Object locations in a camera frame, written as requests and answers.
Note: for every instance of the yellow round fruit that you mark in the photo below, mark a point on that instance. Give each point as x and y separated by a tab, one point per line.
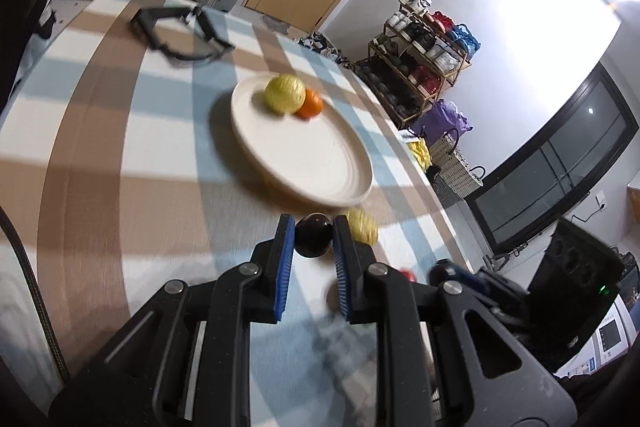
284	94
365	227

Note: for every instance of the grey door mat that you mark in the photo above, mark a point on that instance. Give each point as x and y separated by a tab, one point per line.
275	26

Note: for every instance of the woven basket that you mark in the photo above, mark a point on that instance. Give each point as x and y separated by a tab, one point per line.
455	172

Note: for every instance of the yellow plastic bag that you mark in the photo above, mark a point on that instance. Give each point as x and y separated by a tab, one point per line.
420	154

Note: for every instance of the purple bag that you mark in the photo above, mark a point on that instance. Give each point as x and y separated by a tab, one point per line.
445	117

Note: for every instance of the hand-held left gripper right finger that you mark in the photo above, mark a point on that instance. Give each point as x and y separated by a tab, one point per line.
341	267

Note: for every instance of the red tomato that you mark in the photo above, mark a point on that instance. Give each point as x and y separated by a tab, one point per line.
409	276

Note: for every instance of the white wall socket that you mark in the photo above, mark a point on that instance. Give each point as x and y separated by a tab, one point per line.
602	202

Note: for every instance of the orange mandarin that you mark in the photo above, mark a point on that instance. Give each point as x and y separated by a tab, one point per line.
313	105

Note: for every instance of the black plastic frame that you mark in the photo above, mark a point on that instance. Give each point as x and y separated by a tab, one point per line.
165	47

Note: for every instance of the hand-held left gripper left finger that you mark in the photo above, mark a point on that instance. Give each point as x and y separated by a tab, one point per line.
284	267

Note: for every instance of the pile of loose footwear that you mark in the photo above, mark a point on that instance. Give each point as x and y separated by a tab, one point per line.
325	49

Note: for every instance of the cream round plate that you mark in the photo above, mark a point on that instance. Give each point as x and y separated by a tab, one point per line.
300	152

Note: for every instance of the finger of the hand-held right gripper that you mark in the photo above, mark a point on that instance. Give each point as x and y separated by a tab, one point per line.
465	277

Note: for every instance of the wooden shoe rack with shoes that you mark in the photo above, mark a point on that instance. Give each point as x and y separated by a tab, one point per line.
430	42

